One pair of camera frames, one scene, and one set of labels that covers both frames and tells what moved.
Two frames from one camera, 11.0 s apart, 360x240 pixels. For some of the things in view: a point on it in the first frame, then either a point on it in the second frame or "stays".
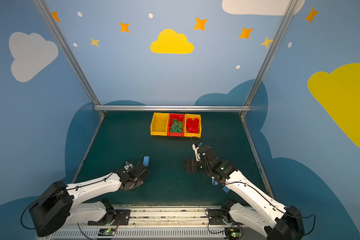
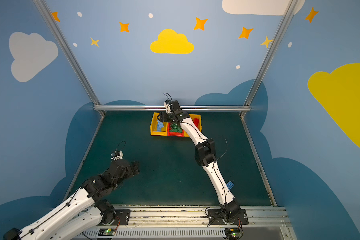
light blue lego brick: x=146 y=161 to x=159 y=125
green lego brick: x=176 y=127 stays
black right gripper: x=198 y=163 to x=165 y=118
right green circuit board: x=234 y=232 stays
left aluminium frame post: x=42 y=4 stays
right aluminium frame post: x=289 y=8 stays
